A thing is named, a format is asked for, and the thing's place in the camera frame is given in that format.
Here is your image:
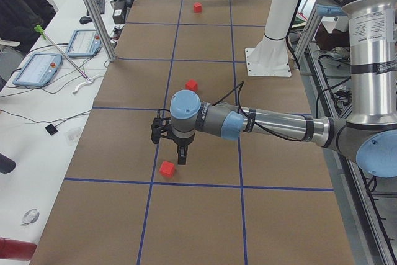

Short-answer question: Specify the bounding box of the teach pendant tablet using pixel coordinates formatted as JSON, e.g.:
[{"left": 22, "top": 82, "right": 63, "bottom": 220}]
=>
[
  {"left": 66, "top": 29, "right": 102, "bottom": 58},
  {"left": 12, "top": 53, "right": 63, "bottom": 87}
]

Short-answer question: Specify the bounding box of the clear tape roll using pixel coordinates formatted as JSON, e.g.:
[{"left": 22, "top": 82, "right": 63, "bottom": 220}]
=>
[{"left": 21, "top": 209, "right": 40, "bottom": 226}]

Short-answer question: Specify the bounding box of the brown paper table cover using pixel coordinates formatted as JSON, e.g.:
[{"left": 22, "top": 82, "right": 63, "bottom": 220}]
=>
[{"left": 32, "top": 0, "right": 354, "bottom": 264}]

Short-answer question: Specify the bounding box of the near teach pendant tablet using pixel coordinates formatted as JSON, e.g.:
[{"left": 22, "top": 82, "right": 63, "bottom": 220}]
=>
[{"left": 12, "top": 53, "right": 63, "bottom": 87}]

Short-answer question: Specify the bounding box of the small black square sensor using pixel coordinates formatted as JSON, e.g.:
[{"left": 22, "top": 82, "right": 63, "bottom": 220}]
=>
[{"left": 45, "top": 124, "right": 58, "bottom": 136}]

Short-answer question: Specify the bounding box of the black power adapter box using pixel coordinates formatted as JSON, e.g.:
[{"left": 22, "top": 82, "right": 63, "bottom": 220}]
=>
[{"left": 112, "top": 0, "right": 126, "bottom": 25}]

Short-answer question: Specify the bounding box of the aluminium frame post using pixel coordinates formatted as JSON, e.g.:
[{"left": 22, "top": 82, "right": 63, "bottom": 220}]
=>
[{"left": 83, "top": 0, "right": 116, "bottom": 62}]

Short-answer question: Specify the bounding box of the seated person in black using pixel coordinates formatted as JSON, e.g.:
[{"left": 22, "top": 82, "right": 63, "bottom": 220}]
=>
[{"left": 0, "top": 0, "right": 57, "bottom": 54}]

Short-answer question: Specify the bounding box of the red object at edge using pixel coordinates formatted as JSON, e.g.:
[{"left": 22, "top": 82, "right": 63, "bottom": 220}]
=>
[{"left": 1, "top": 238, "right": 37, "bottom": 261}]

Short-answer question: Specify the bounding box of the grabber stick green handle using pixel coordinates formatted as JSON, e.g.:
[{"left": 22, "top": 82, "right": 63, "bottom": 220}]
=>
[{"left": 34, "top": 24, "right": 94, "bottom": 83}]

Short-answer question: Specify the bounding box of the white camera stand column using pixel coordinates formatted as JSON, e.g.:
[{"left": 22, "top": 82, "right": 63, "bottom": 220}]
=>
[{"left": 245, "top": 0, "right": 300, "bottom": 78}]

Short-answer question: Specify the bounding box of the black computer mouse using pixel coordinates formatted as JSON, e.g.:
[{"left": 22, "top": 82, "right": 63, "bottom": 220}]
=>
[{"left": 79, "top": 16, "right": 92, "bottom": 25}]

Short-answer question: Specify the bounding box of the far teach pendant tablet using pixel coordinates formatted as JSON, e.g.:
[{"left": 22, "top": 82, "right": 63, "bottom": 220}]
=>
[{"left": 66, "top": 29, "right": 102, "bottom": 58}]

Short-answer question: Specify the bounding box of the red cube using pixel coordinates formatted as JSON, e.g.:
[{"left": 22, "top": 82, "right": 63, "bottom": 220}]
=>
[
  {"left": 193, "top": 2, "right": 202, "bottom": 13},
  {"left": 159, "top": 161, "right": 176, "bottom": 178},
  {"left": 185, "top": 79, "right": 199, "bottom": 92}
]

